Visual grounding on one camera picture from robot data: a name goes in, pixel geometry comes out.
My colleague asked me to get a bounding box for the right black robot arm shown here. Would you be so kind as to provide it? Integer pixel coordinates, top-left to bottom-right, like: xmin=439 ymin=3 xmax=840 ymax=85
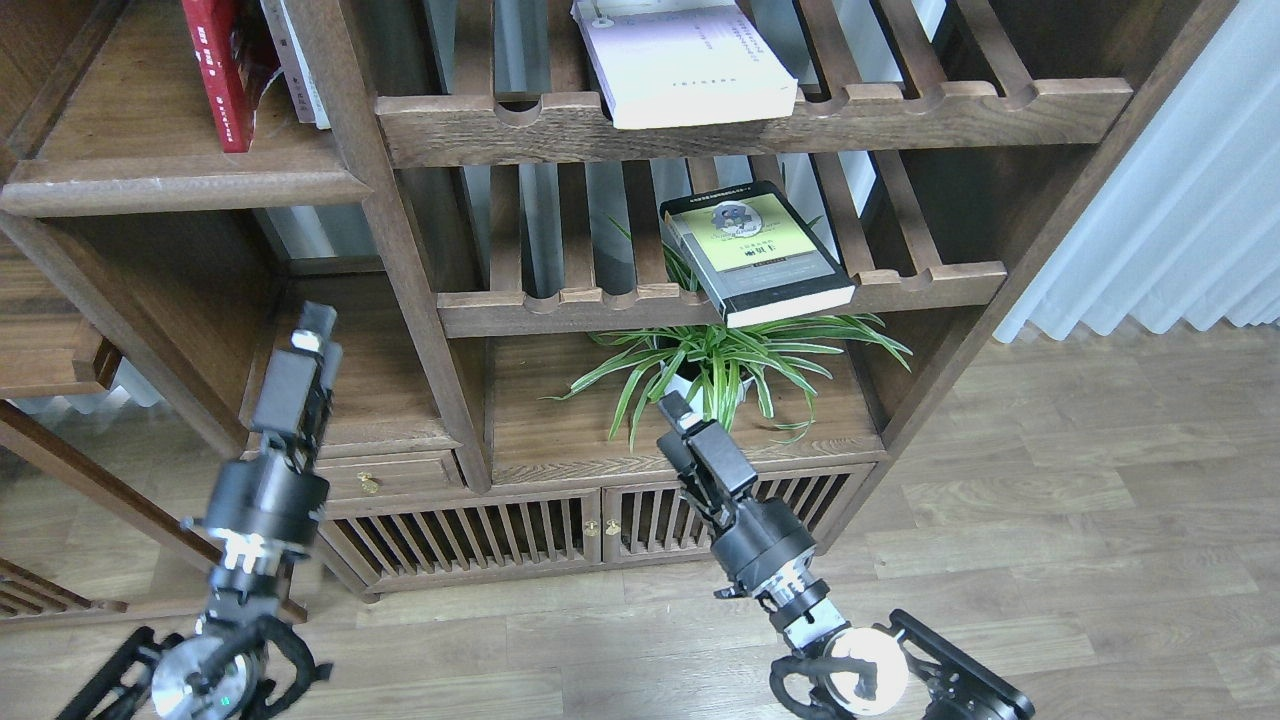
xmin=658 ymin=393 xmax=1036 ymax=719

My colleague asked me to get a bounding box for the dark wooden bookshelf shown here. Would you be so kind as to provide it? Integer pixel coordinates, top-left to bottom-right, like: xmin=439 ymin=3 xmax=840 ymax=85
xmin=0 ymin=0 xmax=1242 ymax=601

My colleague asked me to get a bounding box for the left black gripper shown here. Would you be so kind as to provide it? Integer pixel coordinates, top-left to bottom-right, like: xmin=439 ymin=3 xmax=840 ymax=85
xmin=182 ymin=302 xmax=343 ymax=577

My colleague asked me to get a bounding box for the brass drawer knob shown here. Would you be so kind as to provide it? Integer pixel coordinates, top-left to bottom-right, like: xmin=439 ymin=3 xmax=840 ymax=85
xmin=357 ymin=471 xmax=381 ymax=495

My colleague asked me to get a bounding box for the red paperback book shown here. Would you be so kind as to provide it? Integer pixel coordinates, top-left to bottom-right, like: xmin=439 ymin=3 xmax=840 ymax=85
xmin=180 ymin=1 xmax=280 ymax=152

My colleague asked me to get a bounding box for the green spider plant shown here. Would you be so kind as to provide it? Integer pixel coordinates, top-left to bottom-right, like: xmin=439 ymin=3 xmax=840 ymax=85
xmin=545 ymin=215 xmax=913 ymax=480

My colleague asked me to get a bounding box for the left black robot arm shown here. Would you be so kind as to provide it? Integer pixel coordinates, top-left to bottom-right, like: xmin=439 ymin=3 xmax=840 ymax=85
xmin=61 ymin=302 xmax=343 ymax=719

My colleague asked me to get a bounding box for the white plant pot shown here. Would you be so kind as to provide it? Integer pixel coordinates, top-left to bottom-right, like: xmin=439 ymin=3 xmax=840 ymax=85
xmin=659 ymin=363 xmax=755 ymax=428

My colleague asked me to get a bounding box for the white curtain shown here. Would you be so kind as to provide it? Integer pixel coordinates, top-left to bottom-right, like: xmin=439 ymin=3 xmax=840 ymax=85
xmin=995 ymin=1 xmax=1279 ymax=343

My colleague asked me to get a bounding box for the upright white book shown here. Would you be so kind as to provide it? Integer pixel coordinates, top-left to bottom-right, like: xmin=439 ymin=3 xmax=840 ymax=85
xmin=260 ymin=1 xmax=332 ymax=129

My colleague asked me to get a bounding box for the black and green book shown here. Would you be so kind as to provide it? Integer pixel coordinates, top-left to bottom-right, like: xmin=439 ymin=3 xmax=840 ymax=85
xmin=659 ymin=179 xmax=855 ymax=328

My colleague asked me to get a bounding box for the white and lilac book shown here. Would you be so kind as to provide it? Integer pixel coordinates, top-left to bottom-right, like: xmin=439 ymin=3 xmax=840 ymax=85
xmin=571 ymin=1 xmax=797 ymax=129

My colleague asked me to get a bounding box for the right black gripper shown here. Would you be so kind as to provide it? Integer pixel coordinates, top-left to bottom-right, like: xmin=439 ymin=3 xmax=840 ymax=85
xmin=658 ymin=393 xmax=817 ymax=601

